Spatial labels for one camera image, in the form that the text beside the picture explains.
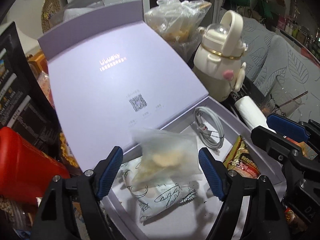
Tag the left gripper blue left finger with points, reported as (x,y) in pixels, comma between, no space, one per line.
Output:
(106,171)

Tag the lilac open gift box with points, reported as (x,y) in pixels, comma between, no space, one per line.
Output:
(110,73)

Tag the clear zip bag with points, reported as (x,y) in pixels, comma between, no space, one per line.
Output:
(166,156)

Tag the white printed snack bag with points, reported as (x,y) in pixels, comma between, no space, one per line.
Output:
(154,199)

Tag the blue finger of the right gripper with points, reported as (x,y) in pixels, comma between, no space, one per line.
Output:
(287,127)

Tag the leaf pattern cushion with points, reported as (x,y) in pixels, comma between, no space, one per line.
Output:
(283,60)
(258,40)

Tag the glass mug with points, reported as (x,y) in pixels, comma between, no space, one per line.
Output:
(283,98)

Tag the front leaf pattern cushion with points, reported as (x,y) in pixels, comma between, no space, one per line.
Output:
(283,60)

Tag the red plastic container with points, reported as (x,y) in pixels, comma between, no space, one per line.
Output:
(25,171)

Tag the white paper roll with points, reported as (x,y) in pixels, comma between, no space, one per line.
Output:
(251,113)

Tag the plastic bag of snacks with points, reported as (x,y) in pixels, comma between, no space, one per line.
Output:
(178,23)

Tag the brown nut snack bag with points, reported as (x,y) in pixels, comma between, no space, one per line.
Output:
(240,160)

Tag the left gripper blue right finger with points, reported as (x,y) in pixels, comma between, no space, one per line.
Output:
(213,171)

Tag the cream rabbit water bottle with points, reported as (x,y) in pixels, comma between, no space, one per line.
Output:
(217,62)

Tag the rear leaf pattern cushion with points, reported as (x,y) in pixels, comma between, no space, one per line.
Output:
(258,40)

